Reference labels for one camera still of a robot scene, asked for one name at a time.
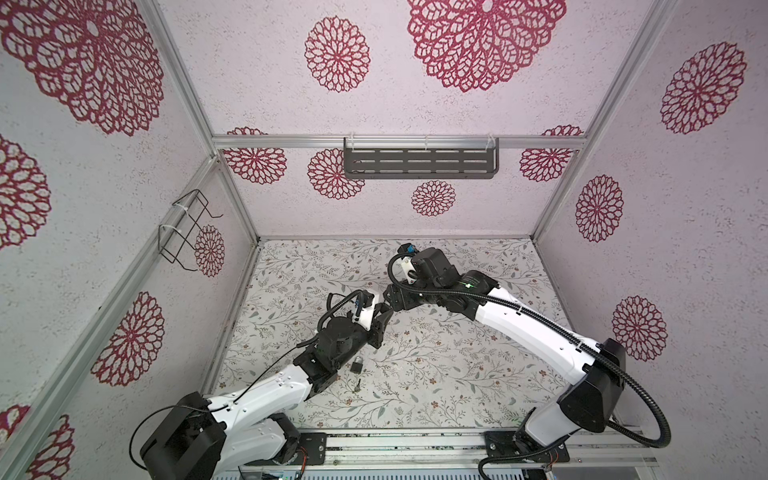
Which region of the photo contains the black wire wall rack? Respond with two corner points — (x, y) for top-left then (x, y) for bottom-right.
(156, 189), (226, 278)

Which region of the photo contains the left thin black cable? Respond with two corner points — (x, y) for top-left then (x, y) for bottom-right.
(128, 289), (367, 472)

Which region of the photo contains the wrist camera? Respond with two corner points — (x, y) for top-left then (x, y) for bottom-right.
(397, 243), (419, 284)
(352, 290), (379, 331)

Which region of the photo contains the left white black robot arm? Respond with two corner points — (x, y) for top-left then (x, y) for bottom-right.
(129, 303), (393, 479)

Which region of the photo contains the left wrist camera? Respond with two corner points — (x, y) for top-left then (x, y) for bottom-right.
(352, 290), (379, 331)

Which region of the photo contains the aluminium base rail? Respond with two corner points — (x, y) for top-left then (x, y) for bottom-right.
(154, 427), (658, 480)

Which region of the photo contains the dark metal wall shelf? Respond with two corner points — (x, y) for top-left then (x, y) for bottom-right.
(342, 137), (500, 180)

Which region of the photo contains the right black corrugated cable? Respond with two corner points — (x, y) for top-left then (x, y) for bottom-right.
(386, 251), (672, 449)

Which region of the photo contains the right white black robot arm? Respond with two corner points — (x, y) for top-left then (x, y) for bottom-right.
(385, 244), (626, 461)

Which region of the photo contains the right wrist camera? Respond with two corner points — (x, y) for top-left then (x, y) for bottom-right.
(397, 243), (419, 284)

